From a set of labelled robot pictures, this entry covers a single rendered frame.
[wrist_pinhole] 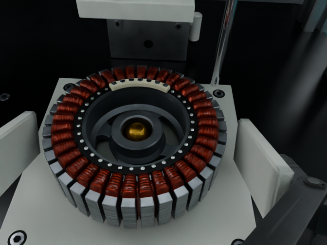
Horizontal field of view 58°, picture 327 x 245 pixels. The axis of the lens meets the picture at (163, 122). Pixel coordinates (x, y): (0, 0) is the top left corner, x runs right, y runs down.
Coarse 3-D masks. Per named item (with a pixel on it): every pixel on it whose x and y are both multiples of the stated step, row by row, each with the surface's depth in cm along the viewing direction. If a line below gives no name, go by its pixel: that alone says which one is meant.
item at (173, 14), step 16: (80, 0) 15; (96, 0) 15; (112, 0) 15; (128, 0) 15; (144, 0) 15; (160, 0) 15; (176, 0) 15; (192, 0) 15; (80, 16) 15; (96, 16) 15; (112, 16) 15; (128, 16) 15; (144, 16) 15; (160, 16) 15; (176, 16) 15; (192, 16) 15
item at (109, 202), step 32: (64, 96) 19; (96, 96) 19; (128, 96) 21; (160, 96) 20; (192, 96) 19; (64, 128) 17; (96, 128) 20; (160, 128) 19; (192, 128) 18; (224, 128) 18; (64, 160) 16; (96, 160) 16; (128, 160) 18; (160, 160) 17; (192, 160) 16; (64, 192) 17; (96, 192) 15; (128, 192) 15; (160, 192) 15; (192, 192) 16; (128, 224) 16; (160, 224) 17
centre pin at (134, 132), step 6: (132, 126) 19; (138, 126) 19; (144, 126) 19; (126, 132) 19; (132, 132) 19; (138, 132) 18; (144, 132) 19; (150, 132) 19; (126, 138) 19; (132, 138) 19; (138, 138) 19; (144, 138) 19
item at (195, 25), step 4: (196, 12) 27; (196, 16) 27; (200, 16) 27; (196, 20) 27; (200, 20) 27; (192, 24) 28; (196, 24) 27; (200, 24) 28; (192, 28) 28; (196, 28) 28; (192, 32) 28; (196, 32) 28; (188, 36) 29; (192, 36) 28; (196, 36) 28; (192, 40) 29; (196, 40) 29
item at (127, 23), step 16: (112, 32) 27; (128, 32) 27; (144, 32) 27; (160, 32) 27; (176, 32) 27; (112, 48) 29; (128, 48) 29; (144, 48) 28; (160, 48) 28; (176, 48) 28
